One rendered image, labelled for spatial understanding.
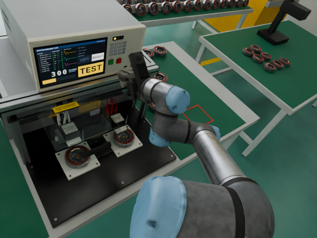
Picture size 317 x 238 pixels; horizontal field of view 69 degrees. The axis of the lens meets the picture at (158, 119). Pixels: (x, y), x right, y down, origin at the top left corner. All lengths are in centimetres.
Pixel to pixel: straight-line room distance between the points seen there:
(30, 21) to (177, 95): 55
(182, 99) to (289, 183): 214
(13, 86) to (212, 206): 81
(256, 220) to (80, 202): 80
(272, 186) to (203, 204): 220
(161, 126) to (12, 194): 70
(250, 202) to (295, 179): 239
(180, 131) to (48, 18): 60
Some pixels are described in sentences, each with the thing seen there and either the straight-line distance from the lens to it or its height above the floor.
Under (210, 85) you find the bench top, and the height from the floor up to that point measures 75.
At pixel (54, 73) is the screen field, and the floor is 118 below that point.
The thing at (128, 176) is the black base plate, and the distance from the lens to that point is 112.
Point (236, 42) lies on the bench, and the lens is 260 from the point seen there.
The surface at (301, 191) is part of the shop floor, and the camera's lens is 273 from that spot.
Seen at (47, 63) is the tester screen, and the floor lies 123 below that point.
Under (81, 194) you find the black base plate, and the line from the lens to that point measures 108.
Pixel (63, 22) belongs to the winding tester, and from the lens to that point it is 94.
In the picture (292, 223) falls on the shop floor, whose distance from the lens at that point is 247.
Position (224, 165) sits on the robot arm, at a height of 136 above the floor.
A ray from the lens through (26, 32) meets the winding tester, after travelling 87.
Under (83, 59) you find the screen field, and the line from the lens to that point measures 92.
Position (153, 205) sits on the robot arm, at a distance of 34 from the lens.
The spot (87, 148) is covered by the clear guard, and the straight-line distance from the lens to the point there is 86.
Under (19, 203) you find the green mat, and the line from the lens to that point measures 112.
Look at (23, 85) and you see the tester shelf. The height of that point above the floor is 111.
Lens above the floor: 176
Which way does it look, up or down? 46 degrees down
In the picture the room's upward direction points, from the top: 20 degrees clockwise
